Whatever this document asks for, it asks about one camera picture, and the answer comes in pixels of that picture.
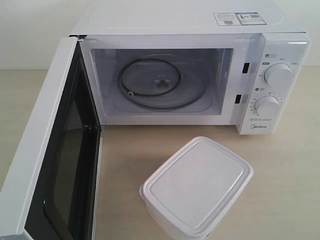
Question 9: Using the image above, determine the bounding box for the white plastic lidded container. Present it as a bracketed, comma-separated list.
[139, 136, 254, 240]

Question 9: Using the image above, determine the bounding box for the white microwave door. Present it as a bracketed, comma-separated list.
[0, 35, 105, 240]

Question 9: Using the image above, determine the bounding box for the white Midea microwave body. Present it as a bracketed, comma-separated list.
[70, 0, 311, 135]

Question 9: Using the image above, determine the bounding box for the lower white timer knob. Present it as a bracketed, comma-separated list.
[254, 96, 280, 117]

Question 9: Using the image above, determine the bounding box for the upper white control knob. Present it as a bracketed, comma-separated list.
[264, 63, 293, 86]

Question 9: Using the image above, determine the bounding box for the warning label sticker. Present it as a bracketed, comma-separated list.
[213, 12, 267, 26]

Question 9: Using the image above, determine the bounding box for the black turntable roller ring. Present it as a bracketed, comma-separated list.
[119, 58, 208, 111]

